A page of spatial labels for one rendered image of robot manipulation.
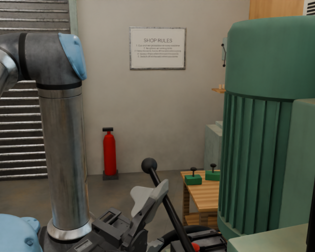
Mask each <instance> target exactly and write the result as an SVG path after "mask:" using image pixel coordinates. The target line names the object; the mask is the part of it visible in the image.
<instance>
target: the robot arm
mask: <svg viewBox="0 0 315 252"><path fill-rule="evenodd" d="M86 79H87V69H86V62H85V57H84V52H83V48H82V44H81V41H80V39H79V38H78V37H77V36H76V35H74V34H63V33H22V32H17V33H8V34H2V35H0V98H1V96H2V94H3V92H5V91H8V90H10V89H11V88H12V87H13V86H14V85H15V84H16V83H17V82H20V81H24V80H27V81H30V80H35V82H36V88H37V90H38V98H39V107H40V115H41V124H42V132H43V141H44V149H45V158H46V167H47V175H48V184H49V192H50V201H51V209H52V218H51V220H50V221H49V222H48V224H47V226H41V225H40V223H39V221H38V220H37V219H36V218H33V217H21V218H20V217H17V216H14V215H10V214H2V213H0V252H158V251H159V250H160V248H161V247H162V246H163V244H164V239H163V238H162V237H161V238H157V240H155V241H151V242H150V243H149V242H147V241H148V232H149V231H148V230H146V229H144V227H145V226H146V224H148V223H150V222H151V221H152V220H153V218H154V217H155V215H156V211H157V209H158V207H159V205H160V204H161V203H162V201H163V198H164V196H165V195H166V194H167V193H168V191H169V180H168V179H164V180H163V181H162V182H161V183H160V184H159V185H158V186H157V187H156V188H150V187H144V186H135V187H133V188H132V189H131V191H130V195H131V197H132V198H133V200H134V202H135V204H134V207H133V209H132V211H131V217H132V218H133V219H132V220H131V221H130V219H129V218H127V217H125V216H123V215H122V214H121V213H122V212H121V211H119V210H117V209H116V208H114V207H111V208H110V209H108V210H107V211H106V212H105V213H103V214H102V215H101V216H100V217H98V218H97V219H96V217H95V215H94V214H93V213H92V212H90V211H89V196H88V181H87V165H86V150H85V135H84V120H83V104H82V89H81V87H82V81H84V80H86ZM109 212H110V213H111V214H110V215H109V216H107V217H106V218H105V219H104V220H102V221H101V220H100V219H101V218H103V217H104V216H105V215H106V214H108V213H109ZM120 214H121V215H120Z"/></svg>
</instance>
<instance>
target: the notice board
mask: <svg viewBox="0 0 315 252"><path fill-rule="evenodd" d="M129 66H130V70H174V69H186V27H138V26H129Z"/></svg>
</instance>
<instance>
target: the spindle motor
mask: <svg viewBox="0 0 315 252"><path fill-rule="evenodd" d="M224 89H225V90H226V91H225V92H224V105H223V123H222V141H221V158H220V176H219V194H218V209H217V225H218V229H219V231H220V232H221V234H222V235H223V237H224V238H225V239H226V240H227V241H228V240H229V239H232V238H237V237H242V236H247V235H252V234H257V233H262V232H267V231H272V230H277V229H279V223H280V214H281V205H282V197H283V188H284V179H285V171H286V162H287V153H288V144H289V136H290V127H291V118H292V109H293V102H294V100H297V99H313V98H315V15H298V16H280V17H268V18H258V19H250V20H243V21H238V22H235V23H233V24H232V26H231V28H230V30H229V31H228V33H227V48H226V66H225V84H224Z"/></svg>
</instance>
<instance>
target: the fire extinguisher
mask: <svg viewBox="0 0 315 252"><path fill-rule="evenodd" d="M102 131H103V132H107V135H105V136H104V139H103V155H104V170H103V176H102V178H103V181H109V180H118V179H119V172H118V169H117V164H116V140H115V138H114V136H113V135H112V134H111V132H112V131H114V130H113V127H103V128H102Z"/></svg>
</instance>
